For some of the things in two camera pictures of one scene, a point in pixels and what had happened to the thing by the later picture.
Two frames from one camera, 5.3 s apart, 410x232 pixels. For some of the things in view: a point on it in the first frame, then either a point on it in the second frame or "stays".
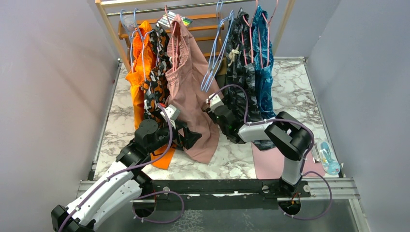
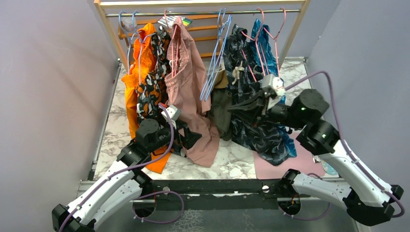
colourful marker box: (166, 20) stays
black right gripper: (212, 114) -> (254, 108)
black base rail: (222, 195) stays
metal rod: (175, 7) -> (253, 11)
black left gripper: (189, 138) stays
